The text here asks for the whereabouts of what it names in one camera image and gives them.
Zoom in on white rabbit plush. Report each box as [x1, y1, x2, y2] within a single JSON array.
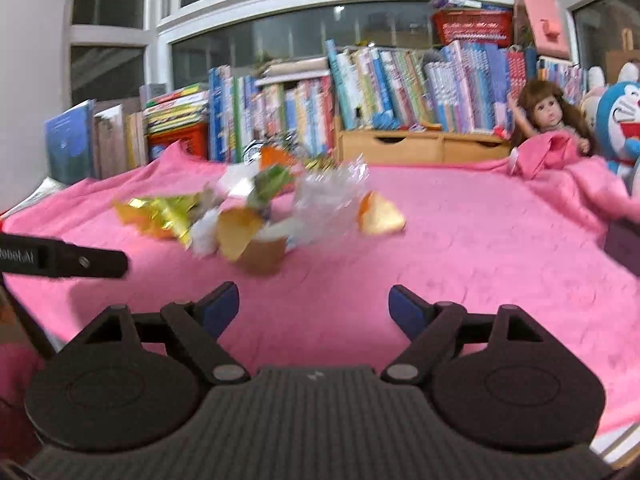
[[579, 61, 640, 127]]

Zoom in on person's maroon striped clothing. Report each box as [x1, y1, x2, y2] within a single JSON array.
[[0, 344, 47, 462]]

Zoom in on gold yellow wrapper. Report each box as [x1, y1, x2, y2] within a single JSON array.
[[114, 194, 202, 250]]

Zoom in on red plastic basket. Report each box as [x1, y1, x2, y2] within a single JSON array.
[[431, 8, 516, 49]]

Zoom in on pink doll cloth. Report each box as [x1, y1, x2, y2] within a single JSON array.
[[509, 129, 582, 179]]

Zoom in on pink blanket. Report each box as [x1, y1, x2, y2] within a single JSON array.
[[0, 142, 640, 441]]

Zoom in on brown-haired doll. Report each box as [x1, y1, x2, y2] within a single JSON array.
[[506, 78, 597, 162]]

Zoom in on pink box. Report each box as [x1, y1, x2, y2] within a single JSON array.
[[513, 0, 572, 62]]

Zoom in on blue cat plush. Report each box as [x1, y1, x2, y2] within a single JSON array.
[[594, 81, 640, 182]]

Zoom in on green wrapper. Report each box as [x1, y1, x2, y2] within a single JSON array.
[[251, 164, 295, 212]]

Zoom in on clear plastic wrapper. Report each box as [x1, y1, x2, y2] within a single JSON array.
[[294, 159, 372, 247]]

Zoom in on white tissue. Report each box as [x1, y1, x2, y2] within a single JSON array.
[[191, 209, 222, 257]]

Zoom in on blue hardcover book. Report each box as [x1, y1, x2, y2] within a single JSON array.
[[44, 99, 97, 187]]

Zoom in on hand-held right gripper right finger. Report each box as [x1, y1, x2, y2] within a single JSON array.
[[380, 284, 576, 386]]

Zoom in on brown paper scrap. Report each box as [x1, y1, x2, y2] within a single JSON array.
[[236, 236, 289, 277]]

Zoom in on row of colourful upright books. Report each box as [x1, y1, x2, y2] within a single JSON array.
[[326, 39, 539, 134]]

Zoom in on orange packet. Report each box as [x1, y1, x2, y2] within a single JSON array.
[[259, 145, 297, 172]]

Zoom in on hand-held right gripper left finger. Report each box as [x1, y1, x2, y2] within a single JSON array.
[[65, 281, 252, 386]]

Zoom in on red box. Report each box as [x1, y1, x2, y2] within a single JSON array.
[[146, 121, 209, 162]]

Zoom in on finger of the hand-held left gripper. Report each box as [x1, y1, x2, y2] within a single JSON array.
[[0, 232, 129, 279]]

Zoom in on pale orange peel piece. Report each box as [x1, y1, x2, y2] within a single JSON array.
[[356, 190, 407, 237], [215, 207, 264, 262]]

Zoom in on row of blue-spined books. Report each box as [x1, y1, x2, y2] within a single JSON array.
[[206, 61, 337, 164]]

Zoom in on stack of flat picture books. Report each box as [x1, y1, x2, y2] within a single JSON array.
[[141, 83, 211, 134]]

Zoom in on white paper scrap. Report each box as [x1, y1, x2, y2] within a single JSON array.
[[214, 164, 262, 197]]

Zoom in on brown books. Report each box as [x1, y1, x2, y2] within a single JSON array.
[[91, 104, 149, 179]]

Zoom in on wooden drawer organizer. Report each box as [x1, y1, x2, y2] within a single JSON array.
[[335, 126, 512, 166]]

